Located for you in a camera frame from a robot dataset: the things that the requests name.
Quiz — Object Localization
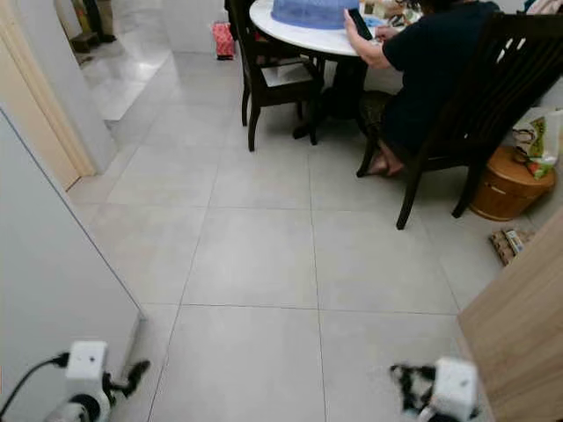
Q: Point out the dark wooden chair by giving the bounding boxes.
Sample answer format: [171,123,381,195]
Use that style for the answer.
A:
[225,0,325,152]
[356,11,563,231]

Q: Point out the black smartphone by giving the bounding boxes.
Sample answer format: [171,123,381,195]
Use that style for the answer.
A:
[347,8,376,42]

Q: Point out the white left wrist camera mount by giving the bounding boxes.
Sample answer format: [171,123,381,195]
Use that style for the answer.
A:
[67,341,111,399]

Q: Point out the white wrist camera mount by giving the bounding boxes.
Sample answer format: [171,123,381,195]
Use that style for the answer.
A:
[433,357,481,419]
[67,341,111,399]

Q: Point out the brown egg carton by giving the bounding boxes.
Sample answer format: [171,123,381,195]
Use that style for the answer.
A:
[488,227,537,266]

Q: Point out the wooden door frame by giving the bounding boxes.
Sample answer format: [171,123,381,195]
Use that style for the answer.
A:
[0,0,98,191]

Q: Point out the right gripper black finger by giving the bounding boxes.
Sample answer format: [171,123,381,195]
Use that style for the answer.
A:
[390,362,437,414]

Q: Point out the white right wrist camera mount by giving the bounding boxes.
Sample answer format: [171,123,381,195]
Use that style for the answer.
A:
[433,357,481,419]

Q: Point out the round white table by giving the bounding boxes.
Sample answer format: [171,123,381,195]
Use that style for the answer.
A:
[248,0,425,58]

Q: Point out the red patterned bag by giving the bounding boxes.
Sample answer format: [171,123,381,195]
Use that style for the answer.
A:
[212,22,236,61]

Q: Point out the colourful food packets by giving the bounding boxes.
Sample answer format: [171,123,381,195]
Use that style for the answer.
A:
[361,0,423,29]

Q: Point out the plastic bag with green packet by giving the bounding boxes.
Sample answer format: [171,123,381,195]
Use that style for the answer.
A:
[512,107,563,180]

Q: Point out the blue mesh food cover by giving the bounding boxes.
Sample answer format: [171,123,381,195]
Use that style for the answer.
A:
[271,0,362,30]

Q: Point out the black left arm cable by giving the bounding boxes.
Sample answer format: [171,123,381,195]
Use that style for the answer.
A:
[0,352,73,419]

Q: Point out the light wooden cabinet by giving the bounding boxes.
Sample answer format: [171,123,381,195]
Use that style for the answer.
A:
[457,209,563,422]

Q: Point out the seated person in dark shirt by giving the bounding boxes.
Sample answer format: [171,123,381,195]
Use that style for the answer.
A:
[343,0,504,177]

